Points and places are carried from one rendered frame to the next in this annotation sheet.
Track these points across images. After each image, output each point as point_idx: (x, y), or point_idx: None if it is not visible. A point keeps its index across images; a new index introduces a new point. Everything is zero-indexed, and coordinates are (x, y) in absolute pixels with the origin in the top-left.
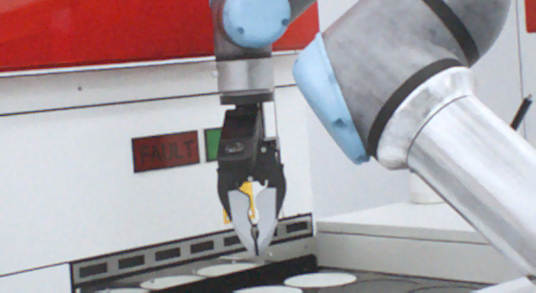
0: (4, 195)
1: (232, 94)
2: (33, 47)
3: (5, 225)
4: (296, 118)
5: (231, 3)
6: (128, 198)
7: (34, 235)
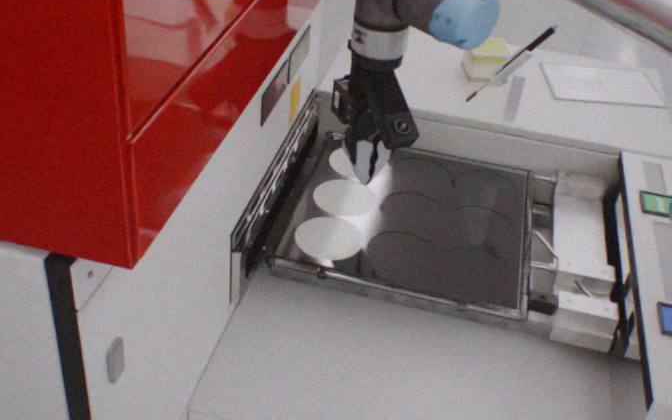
0: (206, 214)
1: (377, 60)
2: (260, 71)
3: (205, 239)
4: (319, 9)
5: (459, 14)
6: (256, 151)
7: (218, 231)
